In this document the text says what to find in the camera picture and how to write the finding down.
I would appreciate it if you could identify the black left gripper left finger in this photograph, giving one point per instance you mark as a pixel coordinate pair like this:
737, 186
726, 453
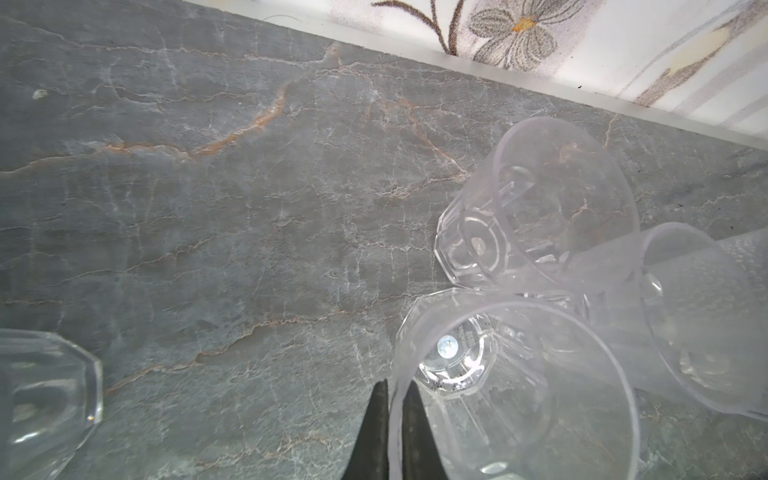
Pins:
369, 459

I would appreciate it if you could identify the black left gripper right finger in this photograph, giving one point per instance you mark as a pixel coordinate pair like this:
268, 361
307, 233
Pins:
420, 456

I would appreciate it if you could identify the clear faceted cup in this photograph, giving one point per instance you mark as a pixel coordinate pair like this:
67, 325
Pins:
686, 324
548, 209
51, 401
513, 388

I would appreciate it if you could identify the clear faceted cup back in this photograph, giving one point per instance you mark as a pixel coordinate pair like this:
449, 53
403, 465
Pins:
548, 209

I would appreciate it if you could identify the clear dotted cup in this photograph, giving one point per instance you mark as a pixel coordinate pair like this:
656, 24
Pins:
749, 250

